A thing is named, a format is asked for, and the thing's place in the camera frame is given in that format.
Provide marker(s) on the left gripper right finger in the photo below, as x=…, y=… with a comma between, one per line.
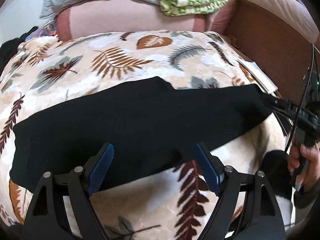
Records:
x=246, y=207

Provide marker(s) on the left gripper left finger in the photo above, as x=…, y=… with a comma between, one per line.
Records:
x=47, y=217

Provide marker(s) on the black pants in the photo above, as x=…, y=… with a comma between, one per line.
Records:
x=152, y=126

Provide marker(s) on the brown wooden headboard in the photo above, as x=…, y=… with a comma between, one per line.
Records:
x=278, y=49

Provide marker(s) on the leaf-patterned beige blanket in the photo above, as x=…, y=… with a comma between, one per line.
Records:
x=46, y=71

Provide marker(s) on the black clothes pile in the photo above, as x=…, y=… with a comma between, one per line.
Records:
x=9, y=48

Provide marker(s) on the colourful fabric item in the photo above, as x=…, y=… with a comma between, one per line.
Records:
x=48, y=29

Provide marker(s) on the pink pillow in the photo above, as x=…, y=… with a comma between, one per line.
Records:
x=102, y=16

